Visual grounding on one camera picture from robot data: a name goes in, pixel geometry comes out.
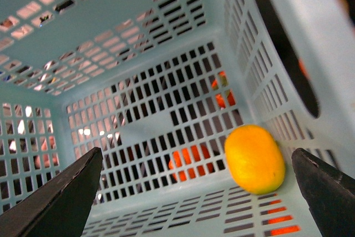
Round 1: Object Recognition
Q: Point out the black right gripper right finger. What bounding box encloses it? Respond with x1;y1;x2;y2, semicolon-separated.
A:
291;148;354;236

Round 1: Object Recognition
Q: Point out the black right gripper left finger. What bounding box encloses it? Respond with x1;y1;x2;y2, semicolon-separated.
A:
1;147;103;236

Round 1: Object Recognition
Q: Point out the yellow lemon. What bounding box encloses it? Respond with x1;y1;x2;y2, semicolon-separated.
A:
224;125;286;195

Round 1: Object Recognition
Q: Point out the light blue shopping basket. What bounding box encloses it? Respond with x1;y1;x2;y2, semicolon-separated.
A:
1;0;354;236

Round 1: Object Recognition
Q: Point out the large orange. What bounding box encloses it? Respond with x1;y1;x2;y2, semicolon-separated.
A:
168;145;214;182

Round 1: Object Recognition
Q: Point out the orange persimmon green leaf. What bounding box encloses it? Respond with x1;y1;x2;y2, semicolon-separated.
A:
211;71;236;109

